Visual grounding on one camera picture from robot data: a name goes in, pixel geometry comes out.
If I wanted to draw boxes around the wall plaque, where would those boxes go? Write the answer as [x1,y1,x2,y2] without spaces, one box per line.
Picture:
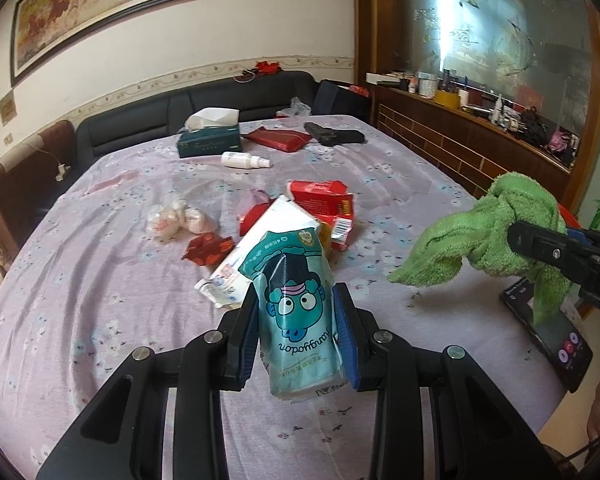
[0,92,17,126]

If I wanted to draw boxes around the wooden sideboard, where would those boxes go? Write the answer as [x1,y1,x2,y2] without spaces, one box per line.
[365,72,576,211]

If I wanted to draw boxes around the red torn box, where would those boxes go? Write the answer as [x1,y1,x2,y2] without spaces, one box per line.
[286,179,356,252]

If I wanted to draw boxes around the red ornament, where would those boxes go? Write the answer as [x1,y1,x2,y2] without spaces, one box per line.
[232,60,286,83]

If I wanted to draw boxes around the red packet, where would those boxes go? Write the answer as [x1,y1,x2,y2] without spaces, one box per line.
[242,127,315,153]

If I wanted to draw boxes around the red paper scrap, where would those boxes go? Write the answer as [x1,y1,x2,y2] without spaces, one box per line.
[238,189,276,237]

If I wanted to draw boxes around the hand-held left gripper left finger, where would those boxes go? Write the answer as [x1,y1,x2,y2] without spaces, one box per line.
[36,287,261,480]

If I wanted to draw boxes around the white plastic bag red print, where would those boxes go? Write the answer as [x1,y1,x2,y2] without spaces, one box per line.
[146,199,188,242]

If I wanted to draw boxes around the green towel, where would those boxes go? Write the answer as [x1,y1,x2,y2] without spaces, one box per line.
[387,172,573,326]

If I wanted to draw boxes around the green tissue box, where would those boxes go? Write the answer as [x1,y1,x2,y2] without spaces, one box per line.
[176,107,242,158]

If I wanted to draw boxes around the etched glass panel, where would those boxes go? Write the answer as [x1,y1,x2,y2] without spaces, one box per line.
[407,0,593,161]

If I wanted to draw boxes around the floral tablecloth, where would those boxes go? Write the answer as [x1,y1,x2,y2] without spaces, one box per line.
[0,114,581,480]

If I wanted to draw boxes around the brown armchair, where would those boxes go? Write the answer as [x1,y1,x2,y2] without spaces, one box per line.
[0,120,78,261]

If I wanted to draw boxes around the white spray bottle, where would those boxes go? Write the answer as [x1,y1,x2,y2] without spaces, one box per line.
[221,151,272,170]

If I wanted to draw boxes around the white plastic bag ball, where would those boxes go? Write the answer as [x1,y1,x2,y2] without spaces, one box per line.
[184,207,216,234]

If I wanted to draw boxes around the teal tissue pack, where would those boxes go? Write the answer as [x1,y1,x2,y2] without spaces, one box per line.
[237,227,351,402]

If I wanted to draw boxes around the red-brown foil wrapper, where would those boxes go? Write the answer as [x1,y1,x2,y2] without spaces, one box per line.
[181,232,235,266]

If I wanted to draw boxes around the framed painting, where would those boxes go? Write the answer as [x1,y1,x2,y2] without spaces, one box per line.
[10,0,197,87]

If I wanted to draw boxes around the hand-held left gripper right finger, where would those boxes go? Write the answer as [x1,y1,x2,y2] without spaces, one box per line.
[332,282,563,480]

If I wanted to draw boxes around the clear plastic bag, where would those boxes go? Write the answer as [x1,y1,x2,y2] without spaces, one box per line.
[275,96,313,118]

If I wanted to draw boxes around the black smartphone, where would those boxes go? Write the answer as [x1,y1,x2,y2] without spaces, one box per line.
[499,279,595,393]

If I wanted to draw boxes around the black bag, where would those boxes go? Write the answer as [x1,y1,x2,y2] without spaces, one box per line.
[312,79,373,120]

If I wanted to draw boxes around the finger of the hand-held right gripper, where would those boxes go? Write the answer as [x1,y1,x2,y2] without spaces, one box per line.
[566,227,600,261]
[507,219,600,288]

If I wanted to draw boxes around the white tissue packet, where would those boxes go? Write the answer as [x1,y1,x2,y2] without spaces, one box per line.
[195,195,323,310]

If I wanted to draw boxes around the white charger cable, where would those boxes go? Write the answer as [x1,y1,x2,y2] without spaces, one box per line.
[22,142,73,182]

